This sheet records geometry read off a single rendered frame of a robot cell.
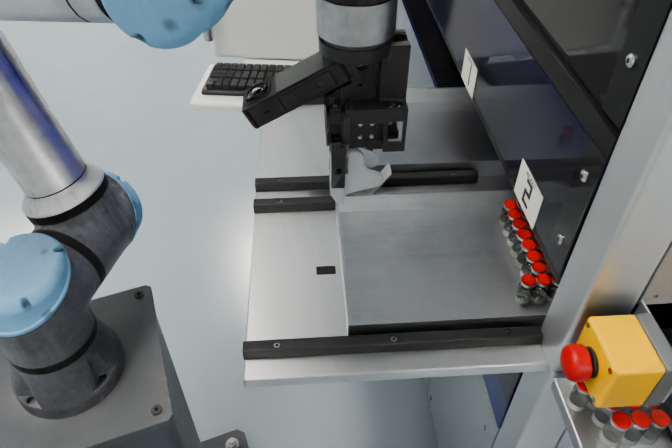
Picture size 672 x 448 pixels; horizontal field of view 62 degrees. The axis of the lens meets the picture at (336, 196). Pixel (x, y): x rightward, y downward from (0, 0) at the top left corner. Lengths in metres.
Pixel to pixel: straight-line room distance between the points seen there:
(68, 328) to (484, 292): 0.57
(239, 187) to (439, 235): 1.57
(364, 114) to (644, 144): 0.26
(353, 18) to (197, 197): 1.93
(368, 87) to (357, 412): 1.28
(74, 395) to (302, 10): 1.04
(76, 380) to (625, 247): 0.70
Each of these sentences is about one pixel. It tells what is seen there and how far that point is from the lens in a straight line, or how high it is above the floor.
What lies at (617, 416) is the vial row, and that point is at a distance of 0.75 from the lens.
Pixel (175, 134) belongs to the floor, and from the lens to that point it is 2.78.
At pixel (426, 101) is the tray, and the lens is 1.25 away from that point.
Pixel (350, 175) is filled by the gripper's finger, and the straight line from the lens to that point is 0.62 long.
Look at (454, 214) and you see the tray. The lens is 0.97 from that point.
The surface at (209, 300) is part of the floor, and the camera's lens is 1.99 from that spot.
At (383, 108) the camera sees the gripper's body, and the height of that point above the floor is 1.23.
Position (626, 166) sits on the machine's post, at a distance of 0.60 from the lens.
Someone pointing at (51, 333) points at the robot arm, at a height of 0.95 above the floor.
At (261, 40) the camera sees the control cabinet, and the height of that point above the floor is 0.86.
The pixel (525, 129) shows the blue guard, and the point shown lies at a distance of 0.83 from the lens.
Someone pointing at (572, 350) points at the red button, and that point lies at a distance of 0.67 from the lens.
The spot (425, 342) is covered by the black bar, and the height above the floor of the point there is 0.90.
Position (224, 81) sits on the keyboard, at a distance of 1.45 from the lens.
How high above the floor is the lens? 1.53
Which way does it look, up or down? 41 degrees down
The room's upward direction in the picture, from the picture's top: straight up
